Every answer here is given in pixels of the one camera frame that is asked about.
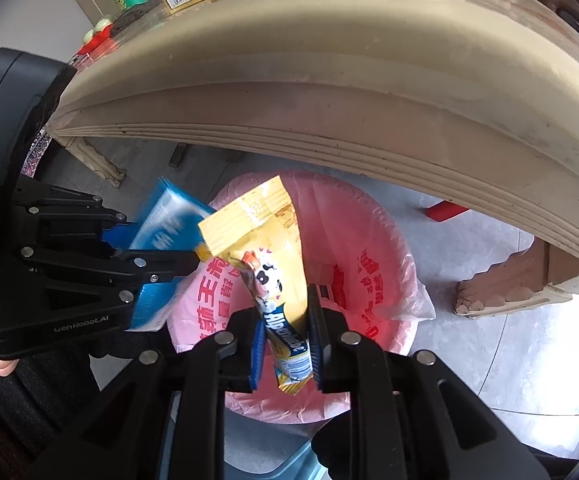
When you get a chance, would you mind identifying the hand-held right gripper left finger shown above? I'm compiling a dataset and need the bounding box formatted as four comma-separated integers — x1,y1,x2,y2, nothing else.
24,308,266,480

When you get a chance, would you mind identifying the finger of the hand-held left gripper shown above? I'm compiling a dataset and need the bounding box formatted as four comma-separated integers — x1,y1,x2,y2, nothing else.
15,245,201,307
11,179,143,250

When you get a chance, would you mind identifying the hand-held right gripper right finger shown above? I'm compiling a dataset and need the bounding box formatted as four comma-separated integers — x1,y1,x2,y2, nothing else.
307,284,561,480

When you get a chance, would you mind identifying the blue paper box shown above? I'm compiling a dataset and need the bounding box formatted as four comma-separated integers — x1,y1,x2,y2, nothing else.
126,175,218,332

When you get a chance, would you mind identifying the bin with pink plastic liner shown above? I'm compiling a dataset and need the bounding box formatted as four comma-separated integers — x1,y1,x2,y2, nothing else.
166,169,438,424

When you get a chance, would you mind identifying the yellow snack wrapper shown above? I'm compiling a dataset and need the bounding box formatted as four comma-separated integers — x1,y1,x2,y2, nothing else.
197,175,316,399

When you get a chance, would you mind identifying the flower patterned sofa cover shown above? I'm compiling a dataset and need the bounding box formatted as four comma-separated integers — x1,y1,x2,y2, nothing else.
19,130,53,181

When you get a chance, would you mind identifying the blue grey plastic stool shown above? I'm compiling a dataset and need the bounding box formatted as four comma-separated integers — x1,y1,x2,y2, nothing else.
166,390,356,480

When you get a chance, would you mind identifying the dark grey cloth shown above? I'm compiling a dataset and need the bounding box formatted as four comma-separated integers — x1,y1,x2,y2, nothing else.
111,3,163,36

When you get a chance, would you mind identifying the person's leg in dark trousers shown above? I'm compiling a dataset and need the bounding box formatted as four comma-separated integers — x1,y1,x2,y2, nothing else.
0,345,170,461

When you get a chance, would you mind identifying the cream wooden table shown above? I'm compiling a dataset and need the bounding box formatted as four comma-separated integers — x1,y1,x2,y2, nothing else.
44,0,579,319

